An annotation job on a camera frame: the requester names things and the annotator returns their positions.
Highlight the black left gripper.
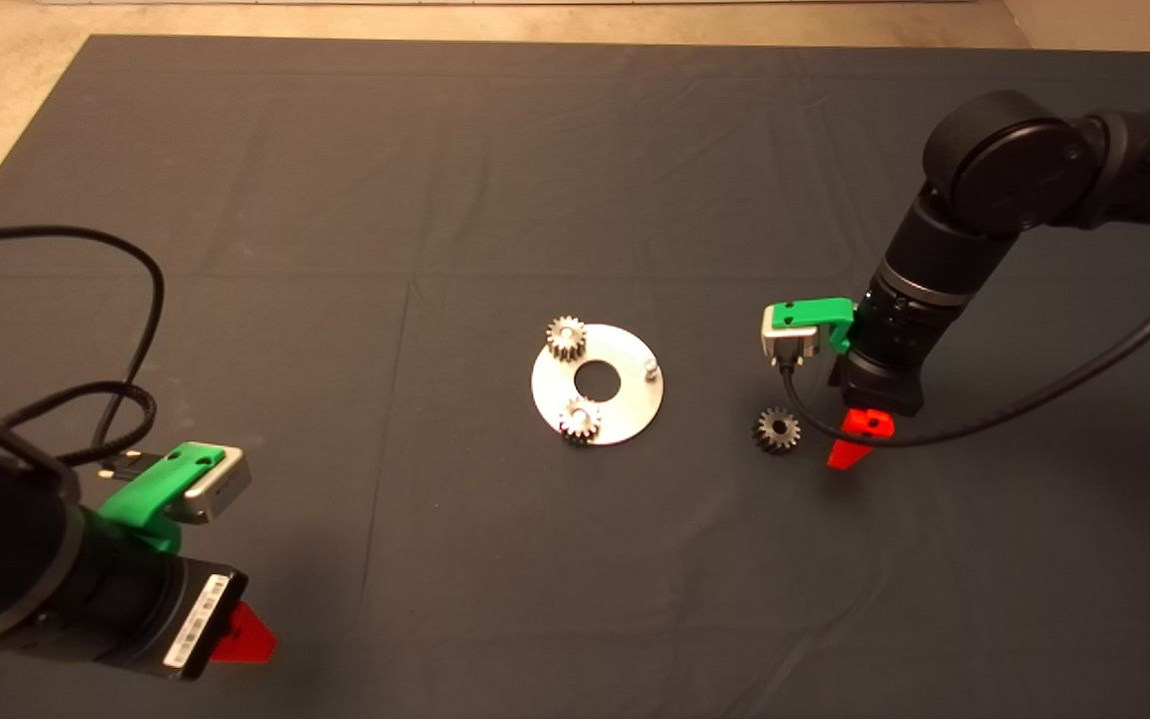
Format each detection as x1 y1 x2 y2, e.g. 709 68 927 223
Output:
126 554 278 683

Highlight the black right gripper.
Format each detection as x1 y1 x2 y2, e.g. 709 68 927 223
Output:
828 343 925 470

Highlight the steel planetary gear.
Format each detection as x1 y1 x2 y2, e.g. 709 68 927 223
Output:
545 317 588 363
559 395 603 445
753 407 803 455

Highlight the round metal carrier plate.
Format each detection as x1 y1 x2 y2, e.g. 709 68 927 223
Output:
532 323 666 447

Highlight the dark grey table cloth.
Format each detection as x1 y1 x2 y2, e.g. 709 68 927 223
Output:
0 35 1150 719

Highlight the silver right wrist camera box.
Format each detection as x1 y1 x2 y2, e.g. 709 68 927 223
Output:
761 305 821 365

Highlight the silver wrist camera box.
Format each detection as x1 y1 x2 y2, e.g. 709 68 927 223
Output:
181 447 253 525
761 305 821 365

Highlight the green right camera mount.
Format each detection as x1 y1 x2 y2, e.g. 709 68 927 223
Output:
773 298 856 356

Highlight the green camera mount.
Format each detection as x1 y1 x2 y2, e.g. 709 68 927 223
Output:
99 442 227 555
773 298 856 356

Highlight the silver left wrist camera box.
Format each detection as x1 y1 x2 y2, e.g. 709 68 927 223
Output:
181 447 253 525

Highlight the green left camera mount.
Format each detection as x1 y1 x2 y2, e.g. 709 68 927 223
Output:
99 442 227 555

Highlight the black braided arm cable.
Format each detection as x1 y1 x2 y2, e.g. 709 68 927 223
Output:
1 382 157 470

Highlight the thin black camera cable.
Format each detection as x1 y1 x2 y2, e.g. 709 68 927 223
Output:
0 227 165 462

